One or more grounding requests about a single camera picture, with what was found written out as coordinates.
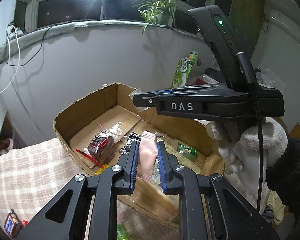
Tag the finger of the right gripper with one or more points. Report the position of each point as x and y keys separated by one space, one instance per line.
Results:
x=150 y=102
x=170 y=91

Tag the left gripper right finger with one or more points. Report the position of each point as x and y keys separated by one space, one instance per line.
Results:
x=209 y=206

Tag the black patterned candy packet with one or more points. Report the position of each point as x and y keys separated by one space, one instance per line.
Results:
x=132 y=137

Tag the pink snack packet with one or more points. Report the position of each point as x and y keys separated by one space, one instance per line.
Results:
x=148 y=152

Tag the small green snack packet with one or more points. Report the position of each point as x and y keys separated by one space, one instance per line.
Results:
x=187 y=151

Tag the dark candy red ties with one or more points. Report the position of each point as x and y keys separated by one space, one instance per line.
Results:
x=100 y=147

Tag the Snickers bar Chinese label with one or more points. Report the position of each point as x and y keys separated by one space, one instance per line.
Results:
x=13 y=225

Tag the yellow candy packet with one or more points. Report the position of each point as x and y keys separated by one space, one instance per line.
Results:
x=101 y=169

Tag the rice cracker pack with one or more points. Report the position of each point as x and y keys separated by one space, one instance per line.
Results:
x=157 y=195

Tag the black sleeved right forearm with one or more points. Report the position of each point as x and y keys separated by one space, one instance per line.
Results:
x=283 y=177

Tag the white gloved right hand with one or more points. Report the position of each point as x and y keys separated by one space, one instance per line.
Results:
x=245 y=152

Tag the green paper gift bag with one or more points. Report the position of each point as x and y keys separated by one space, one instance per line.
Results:
x=183 y=69

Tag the cardboard box tray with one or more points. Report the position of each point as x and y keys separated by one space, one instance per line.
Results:
x=111 y=106

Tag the plaid pink tablecloth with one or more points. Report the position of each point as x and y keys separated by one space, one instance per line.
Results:
x=31 y=176

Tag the potted spider plant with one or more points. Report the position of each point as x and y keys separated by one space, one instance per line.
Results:
x=157 y=12

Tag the white air conditioner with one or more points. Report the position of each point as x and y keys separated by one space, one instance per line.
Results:
x=284 y=23

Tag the white power strip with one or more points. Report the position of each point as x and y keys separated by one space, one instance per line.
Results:
x=12 y=31

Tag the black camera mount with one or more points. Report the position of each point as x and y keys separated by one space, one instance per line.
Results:
x=226 y=46

